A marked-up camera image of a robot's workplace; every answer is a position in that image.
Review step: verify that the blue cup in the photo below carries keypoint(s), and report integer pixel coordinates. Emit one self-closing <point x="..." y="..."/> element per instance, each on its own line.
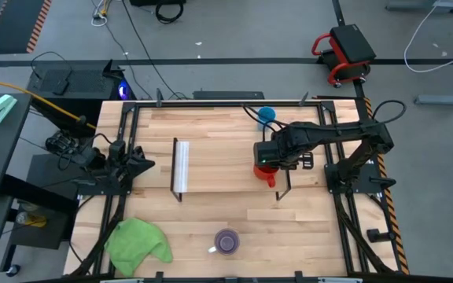
<point x="266" y="114"/>

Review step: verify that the black mat with orange stripes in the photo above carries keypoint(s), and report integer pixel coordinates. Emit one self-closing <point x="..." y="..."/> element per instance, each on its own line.
<point x="14" y="25"/>

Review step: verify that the yellow black hazard tape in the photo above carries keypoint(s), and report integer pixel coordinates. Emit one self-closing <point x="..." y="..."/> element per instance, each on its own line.
<point x="391" y="212"/>

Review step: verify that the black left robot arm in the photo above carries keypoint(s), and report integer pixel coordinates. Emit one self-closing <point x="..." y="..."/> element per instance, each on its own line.
<point x="89" y="159"/>

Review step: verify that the mint green stapler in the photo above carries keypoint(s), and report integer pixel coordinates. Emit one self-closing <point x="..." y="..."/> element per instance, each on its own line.
<point x="0" y="108"/>

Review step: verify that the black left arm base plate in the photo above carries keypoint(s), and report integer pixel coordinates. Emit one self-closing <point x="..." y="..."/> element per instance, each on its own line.
<point x="100" y="190"/>

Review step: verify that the white plate in rack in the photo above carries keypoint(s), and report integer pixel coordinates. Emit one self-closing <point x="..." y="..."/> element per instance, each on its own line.
<point x="182" y="165"/>

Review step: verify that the yellow object on cart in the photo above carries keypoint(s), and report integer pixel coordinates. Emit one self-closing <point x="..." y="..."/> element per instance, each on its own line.
<point x="34" y="220"/>

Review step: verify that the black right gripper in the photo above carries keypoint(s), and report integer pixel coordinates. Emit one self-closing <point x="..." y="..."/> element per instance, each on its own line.
<point x="267" y="153"/>

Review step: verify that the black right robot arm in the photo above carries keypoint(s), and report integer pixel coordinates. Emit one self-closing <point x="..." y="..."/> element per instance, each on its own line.
<point x="340" y="131"/>

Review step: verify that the black aluminium table frame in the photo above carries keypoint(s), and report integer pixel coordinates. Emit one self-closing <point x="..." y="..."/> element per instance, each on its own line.
<point x="230" y="104"/>

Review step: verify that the black bar behind table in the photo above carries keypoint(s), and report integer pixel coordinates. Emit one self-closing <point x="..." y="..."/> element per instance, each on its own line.
<point x="228" y="95"/>

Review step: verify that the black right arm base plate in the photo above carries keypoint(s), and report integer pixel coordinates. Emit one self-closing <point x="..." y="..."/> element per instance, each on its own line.
<point x="330" y="177"/>

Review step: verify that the green cloth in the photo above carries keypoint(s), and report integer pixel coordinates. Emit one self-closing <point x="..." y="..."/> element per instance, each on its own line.
<point x="136" y="243"/>

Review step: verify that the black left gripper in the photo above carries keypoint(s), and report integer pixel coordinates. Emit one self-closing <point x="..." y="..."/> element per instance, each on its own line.
<point x="122" y="165"/>

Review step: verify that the grey table leg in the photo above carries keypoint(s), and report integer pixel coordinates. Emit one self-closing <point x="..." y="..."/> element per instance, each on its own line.
<point x="423" y="5"/>
<point x="446" y="98"/>

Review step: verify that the black cylindrical knob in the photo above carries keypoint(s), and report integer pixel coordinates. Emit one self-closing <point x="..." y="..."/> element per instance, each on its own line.
<point x="378" y="235"/>
<point x="381" y="181"/>

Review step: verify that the small black adapter box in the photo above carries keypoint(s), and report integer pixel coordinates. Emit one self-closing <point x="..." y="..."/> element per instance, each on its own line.
<point x="60" y="87"/>

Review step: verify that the red and black rolling stool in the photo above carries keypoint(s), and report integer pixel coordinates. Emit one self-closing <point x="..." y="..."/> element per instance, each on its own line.
<point x="348" y="47"/>

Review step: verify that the black low cart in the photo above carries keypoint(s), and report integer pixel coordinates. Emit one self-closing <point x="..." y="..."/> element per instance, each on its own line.
<point x="41" y="173"/>

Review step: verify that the red mug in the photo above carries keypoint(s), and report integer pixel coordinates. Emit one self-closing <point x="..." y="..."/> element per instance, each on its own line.
<point x="266" y="175"/>

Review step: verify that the black computer tower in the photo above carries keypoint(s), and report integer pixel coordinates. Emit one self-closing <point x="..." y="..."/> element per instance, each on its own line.
<point x="85" y="84"/>

